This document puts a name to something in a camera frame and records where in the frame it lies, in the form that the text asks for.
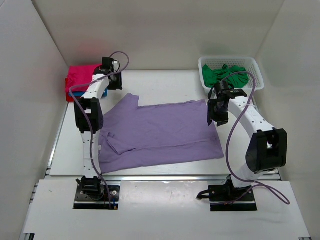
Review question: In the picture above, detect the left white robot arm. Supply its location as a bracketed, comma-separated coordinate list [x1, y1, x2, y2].
[69, 57, 121, 203]

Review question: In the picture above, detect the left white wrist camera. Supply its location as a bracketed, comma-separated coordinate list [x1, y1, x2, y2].
[112, 60, 121, 72]

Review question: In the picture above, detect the white plastic basket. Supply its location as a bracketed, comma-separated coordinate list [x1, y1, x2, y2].
[198, 56, 264, 94]

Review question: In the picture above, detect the purple t shirt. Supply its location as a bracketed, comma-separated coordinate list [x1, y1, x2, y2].
[99, 93, 224, 174]

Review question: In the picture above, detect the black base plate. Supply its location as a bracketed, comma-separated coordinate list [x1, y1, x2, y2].
[73, 185, 121, 211]
[208, 184, 258, 212]

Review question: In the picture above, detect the green t shirt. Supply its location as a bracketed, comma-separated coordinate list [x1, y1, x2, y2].
[202, 64, 249, 88]

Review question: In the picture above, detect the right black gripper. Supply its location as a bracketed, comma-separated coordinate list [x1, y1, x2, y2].
[208, 100, 229, 127]

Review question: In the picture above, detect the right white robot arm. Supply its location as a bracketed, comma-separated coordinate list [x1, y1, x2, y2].
[196, 80, 290, 205]

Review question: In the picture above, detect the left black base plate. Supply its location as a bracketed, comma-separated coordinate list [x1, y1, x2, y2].
[73, 185, 121, 211]

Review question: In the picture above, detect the pink folded t shirt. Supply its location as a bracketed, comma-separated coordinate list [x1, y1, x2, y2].
[65, 63, 101, 93]

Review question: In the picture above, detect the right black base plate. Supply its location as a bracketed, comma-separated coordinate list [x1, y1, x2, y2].
[208, 184, 258, 212]

